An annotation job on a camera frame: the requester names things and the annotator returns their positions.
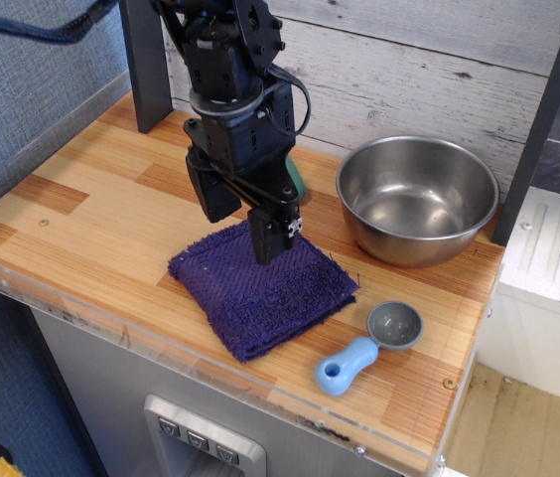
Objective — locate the blue grey measuring scoop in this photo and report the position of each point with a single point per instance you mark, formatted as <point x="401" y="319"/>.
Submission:
<point x="392" y="326"/>

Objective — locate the dark grey right post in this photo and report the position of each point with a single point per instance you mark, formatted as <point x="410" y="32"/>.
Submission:
<point x="541" y="126"/>

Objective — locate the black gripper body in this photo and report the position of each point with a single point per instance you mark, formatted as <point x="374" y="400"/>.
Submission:
<point x="247" y="129"/>

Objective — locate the metal bowl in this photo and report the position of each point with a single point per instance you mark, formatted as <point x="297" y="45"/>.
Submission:
<point x="415" y="201"/>

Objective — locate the green oval toy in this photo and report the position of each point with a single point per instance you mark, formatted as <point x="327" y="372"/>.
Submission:
<point x="296" y="177"/>

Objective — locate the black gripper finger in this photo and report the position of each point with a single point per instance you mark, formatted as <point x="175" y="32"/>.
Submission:
<point x="216" y="200"/>
<point x="269" y="233"/>

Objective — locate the silver dispenser button panel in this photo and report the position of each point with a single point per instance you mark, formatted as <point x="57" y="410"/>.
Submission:
<point x="188" y="444"/>

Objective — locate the purple folded towel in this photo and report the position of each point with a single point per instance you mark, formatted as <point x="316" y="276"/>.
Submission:
<point x="252" y="307"/>

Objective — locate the dark grey left post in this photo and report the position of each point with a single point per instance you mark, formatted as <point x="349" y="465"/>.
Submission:
<point x="146" y="58"/>

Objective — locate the dark grey post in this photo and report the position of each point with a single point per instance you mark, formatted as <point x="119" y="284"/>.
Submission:
<point x="541" y="126"/>
<point x="146" y="58"/>

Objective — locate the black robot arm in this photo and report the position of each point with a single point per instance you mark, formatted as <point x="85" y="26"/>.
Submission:
<point x="234" y="40"/>

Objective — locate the white ribbed appliance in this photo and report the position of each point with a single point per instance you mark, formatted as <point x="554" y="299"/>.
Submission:
<point x="520" y="337"/>

